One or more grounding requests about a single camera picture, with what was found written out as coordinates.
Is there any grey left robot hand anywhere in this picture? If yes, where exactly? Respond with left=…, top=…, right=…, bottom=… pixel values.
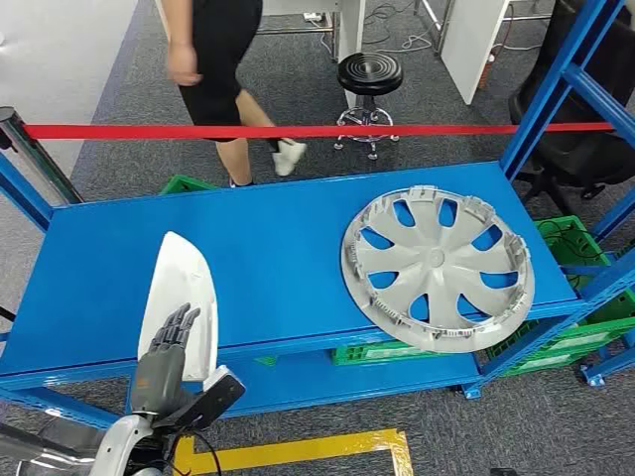
left=131, top=302, right=202, bottom=417

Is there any white glossy plastic car part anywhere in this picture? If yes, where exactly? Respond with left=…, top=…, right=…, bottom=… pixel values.
left=137, top=231, right=220, bottom=385

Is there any blue metal shelf rack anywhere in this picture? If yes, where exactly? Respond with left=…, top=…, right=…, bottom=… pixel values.
left=0, top=0, right=635, bottom=428

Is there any red barrier belt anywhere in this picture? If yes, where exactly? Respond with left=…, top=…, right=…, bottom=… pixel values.
left=23, top=121, right=616, bottom=141

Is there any person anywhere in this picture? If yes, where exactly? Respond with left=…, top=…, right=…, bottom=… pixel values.
left=161, top=0, right=309, bottom=189

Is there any grey plastic wheel hubcap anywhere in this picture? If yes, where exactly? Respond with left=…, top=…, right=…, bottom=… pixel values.
left=340, top=185, right=536, bottom=355

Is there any black round stool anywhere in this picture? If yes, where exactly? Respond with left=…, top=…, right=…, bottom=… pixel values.
left=333, top=52, right=405, bottom=162

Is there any white desk with leg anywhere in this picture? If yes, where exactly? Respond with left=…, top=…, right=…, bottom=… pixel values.
left=260, top=0, right=367, bottom=110

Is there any white desk side panel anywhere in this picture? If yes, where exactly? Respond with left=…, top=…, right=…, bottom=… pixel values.
left=440, top=0, right=510, bottom=106

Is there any black office chair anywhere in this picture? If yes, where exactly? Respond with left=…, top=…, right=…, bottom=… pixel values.
left=507, top=0, right=635, bottom=218

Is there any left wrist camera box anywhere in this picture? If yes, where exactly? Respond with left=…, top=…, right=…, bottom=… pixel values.
left=150, top=365, right=246, bottom=435

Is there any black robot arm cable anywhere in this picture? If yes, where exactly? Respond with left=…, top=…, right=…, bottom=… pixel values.
left=168, top=426, right=223, bottom=476

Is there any chrome stanchion post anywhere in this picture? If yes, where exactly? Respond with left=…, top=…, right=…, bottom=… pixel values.
left=0, top=106, right=85, bottom=206

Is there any white cable on carpet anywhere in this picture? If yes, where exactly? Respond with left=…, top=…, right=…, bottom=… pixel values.
left=363, top=0, right=433, bottom=56

